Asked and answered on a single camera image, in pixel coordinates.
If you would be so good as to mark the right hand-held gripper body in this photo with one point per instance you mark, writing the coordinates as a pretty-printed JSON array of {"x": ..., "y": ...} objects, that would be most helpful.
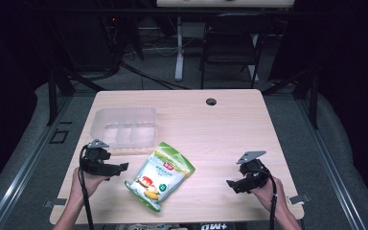
[{"x": 253, "y": 175}]

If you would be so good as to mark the white desk top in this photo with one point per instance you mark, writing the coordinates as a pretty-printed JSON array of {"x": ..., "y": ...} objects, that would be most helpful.
[{"x": 225, "y": 3}]

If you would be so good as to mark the clear plastic container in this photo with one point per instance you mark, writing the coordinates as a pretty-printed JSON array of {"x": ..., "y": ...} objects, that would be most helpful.
[{"x": 124, "y": 127}]

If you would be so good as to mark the black box with white print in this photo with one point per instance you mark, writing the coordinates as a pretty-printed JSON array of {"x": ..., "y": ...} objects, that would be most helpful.
[{"x": 214, "y": 226}]

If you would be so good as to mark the person's left hand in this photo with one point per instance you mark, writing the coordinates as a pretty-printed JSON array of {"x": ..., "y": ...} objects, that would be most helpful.
[{"x": 87, "y": 185}]

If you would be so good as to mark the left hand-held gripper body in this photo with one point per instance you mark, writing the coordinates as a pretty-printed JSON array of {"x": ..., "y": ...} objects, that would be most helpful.
[{"x": 95, "y": 161}]

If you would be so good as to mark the green and white snack bag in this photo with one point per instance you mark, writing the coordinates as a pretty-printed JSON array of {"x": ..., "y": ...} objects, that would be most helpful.
[{"x": 161, "y": 177}]

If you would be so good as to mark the aluminium floor rail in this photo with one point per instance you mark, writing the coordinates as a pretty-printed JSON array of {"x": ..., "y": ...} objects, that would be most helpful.
[
  {"x": 329, "y": 163},
  {"x": 22, "y": 169}
]

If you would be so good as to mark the black metal stand frame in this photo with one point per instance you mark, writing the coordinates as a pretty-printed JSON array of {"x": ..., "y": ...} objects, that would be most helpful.
[
  {"x": 56, "y": 92},
  {"x": 306, "y": 92}
]

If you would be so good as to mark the grey metal table clamp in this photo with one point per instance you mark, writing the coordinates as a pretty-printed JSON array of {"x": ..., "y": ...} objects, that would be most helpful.
[
  {"x": 298, "y": 199},
  {"x": 56, "y": 202}
]

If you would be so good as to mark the white desk leg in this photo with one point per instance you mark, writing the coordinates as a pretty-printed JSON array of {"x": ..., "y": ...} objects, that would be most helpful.
[{"x": 179, "y": 51}]

